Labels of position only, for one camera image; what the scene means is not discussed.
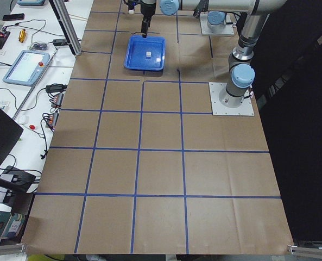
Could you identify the gold cylindrical tool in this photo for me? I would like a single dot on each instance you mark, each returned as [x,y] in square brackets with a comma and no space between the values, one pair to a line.
[22,36]

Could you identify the orange usb adapter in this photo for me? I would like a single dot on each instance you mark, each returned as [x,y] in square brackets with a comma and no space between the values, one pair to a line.
[51,120]
[56,101]

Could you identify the blue plastic tray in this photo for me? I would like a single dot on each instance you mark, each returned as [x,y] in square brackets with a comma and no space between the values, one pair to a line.
[135,58]

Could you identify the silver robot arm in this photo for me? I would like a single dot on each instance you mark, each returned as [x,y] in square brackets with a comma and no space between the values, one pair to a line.
[215,18]
[241,73]

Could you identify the green white box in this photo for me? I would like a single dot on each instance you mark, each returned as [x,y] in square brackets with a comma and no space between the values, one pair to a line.
[10,224]

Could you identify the teach pendant tablet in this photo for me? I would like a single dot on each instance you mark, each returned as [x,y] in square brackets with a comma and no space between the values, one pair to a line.
[28,68]

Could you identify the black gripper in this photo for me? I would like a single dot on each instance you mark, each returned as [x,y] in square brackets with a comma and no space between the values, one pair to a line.
[146,8]

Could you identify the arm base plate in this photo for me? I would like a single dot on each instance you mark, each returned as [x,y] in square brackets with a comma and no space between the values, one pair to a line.
[223,104]
[225,29]

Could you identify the black smartphone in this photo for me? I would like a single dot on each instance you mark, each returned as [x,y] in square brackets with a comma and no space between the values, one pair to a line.
[13,17]

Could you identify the black power adapter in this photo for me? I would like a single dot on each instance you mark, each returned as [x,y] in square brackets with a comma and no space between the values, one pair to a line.
[60,42]

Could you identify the orange usb adapter upper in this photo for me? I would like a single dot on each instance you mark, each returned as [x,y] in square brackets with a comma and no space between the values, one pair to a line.
[56,101]

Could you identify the orange usb adapter lower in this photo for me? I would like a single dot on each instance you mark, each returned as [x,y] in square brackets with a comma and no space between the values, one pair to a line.
[51,120]

